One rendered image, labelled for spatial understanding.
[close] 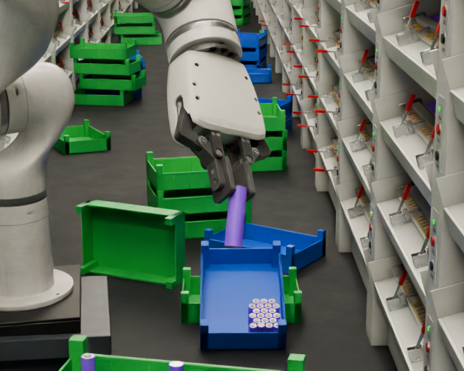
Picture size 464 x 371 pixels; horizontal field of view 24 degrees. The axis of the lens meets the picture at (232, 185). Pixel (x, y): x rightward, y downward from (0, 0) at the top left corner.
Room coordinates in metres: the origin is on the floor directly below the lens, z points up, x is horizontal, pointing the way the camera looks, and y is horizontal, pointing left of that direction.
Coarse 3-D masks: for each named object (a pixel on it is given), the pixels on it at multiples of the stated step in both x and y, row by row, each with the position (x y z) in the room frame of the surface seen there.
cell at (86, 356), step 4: (80, 356) 1.24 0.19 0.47; (84, 356) 1.24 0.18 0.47; (88, 356) 1.23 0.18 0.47; (92, 356) 1.24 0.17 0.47; (84, 360) 1.23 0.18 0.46; (88, 360) 1.23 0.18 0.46; (92, 360) 1.23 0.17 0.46; (84, 364) 1.23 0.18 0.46; (88, 364) 1.23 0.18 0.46; (92, 364) 1.23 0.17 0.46; (84, 368) 1.23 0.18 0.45; (88, 368) 1.23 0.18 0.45; (92, 368) 1.23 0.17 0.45
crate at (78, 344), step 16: (80, 336) 1.27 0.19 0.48; (80, 352) 1.25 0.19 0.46; (64, 368) 1.23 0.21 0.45; (80, 368) 1.25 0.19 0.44; (96, 368) 1.27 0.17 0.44; (112, 368) 1.26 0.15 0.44; (128, 368) 1.26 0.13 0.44; (144, 368) 1.25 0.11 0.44; (160, 368) 1.25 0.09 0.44; (192, 368) 1.24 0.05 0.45; (208, 368) 1.23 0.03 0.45; (224, 368) 1.23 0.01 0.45; (240, 368) 1.23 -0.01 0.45; (288, 368) 1.20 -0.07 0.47; (304, 368) 1.20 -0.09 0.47
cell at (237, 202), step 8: (240, 192) 1.07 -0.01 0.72; (232, 200) 1.07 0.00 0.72; (240, 200) 1.07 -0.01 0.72; (232, 208) 1.06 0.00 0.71; (240, 208) 1.06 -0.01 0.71; (232, 216) 1.06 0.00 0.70; (240, 216) 1.06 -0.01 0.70; (232, 224) 1.06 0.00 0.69; (240, 224) 1.06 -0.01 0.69; (232, 232) 1.05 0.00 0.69; (240, 232) 1.05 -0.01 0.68; (232, 240) 1.05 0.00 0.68; (240, 240) 1.05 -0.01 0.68
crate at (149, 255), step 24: (96, 216) 2.92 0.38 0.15; (120, 216) 2.89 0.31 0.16; (144, 216) 2.85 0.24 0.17; (168, 216) 2.75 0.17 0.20; (96, 240) 2.92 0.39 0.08; (120, 240) 2.89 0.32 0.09; (144, 240) 2.86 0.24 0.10; (168, 240) 2.82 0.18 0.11; (96, 264) 2.91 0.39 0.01; (120, 264) 2.89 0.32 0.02; (144, 264) 2.86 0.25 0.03; (168, 264) 2.82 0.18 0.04; (168, 288) 2.74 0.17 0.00
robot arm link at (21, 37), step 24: (0, 0) 1.69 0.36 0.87; (24, 0) 1.64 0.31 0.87; (48, 0) 1.69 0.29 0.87; (0, 24) 1.71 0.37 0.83; (24, 24) 1.68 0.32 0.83; (48, 24) 1.71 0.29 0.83; (0, 48) 1.73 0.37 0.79; (24, 48) 1.72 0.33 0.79; (0, 72) 1.75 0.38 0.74; (24, 72) 1.76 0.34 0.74; (0, 96) 1.81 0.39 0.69; (0, 120) 1.81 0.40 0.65
